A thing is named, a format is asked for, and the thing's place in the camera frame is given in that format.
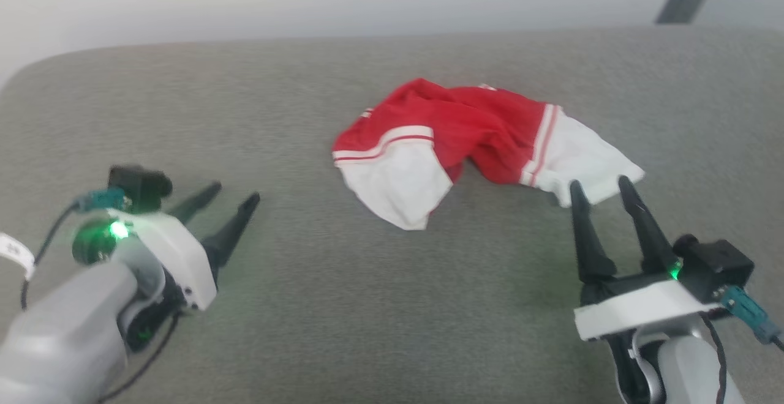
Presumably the teal camera connector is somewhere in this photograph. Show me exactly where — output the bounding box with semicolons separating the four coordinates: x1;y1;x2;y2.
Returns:
720;286;783;345
77;189;127;212

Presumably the teal left camera connector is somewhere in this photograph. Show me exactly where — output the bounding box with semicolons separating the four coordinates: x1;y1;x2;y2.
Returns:
77;189;127;212

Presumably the teal right camera connector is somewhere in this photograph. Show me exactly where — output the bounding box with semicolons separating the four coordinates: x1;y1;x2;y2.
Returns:
720;286;783;345

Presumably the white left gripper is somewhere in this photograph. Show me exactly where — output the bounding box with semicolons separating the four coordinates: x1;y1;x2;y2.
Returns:
72;181;261;313

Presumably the red and white garment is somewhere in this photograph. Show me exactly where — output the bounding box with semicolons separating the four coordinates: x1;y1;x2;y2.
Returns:
332;78;645;231

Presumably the grey fabric sofa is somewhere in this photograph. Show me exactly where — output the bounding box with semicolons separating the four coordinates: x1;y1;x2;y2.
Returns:
0;24;784;404

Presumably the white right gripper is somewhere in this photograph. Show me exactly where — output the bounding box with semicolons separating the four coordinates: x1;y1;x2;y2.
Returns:
570;176;723;341

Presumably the white cable tag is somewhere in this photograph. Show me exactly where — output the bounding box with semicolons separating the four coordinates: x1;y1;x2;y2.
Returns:
0;233;36;280

